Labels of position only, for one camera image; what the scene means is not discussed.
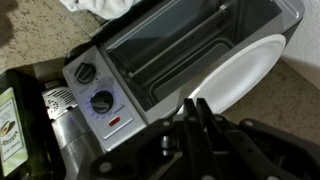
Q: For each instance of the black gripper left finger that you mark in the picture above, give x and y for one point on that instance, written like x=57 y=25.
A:
x=191 y=140

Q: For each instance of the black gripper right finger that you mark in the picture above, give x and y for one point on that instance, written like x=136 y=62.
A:
x=233 y=146

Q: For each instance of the white round plate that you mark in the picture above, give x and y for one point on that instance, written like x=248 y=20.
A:
x=243 y=73

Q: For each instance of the silver toaster oven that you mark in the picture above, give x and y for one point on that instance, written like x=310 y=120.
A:
x=110 y=106

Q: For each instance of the black steel coffee maker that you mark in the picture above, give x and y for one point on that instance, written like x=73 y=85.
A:
x=73 y=133

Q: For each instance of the grey white dish cloth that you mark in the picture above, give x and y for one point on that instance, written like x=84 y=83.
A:
x=106 y=7

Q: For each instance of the dark avocado oil bottle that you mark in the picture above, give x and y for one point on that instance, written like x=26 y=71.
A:
x=13 y=133

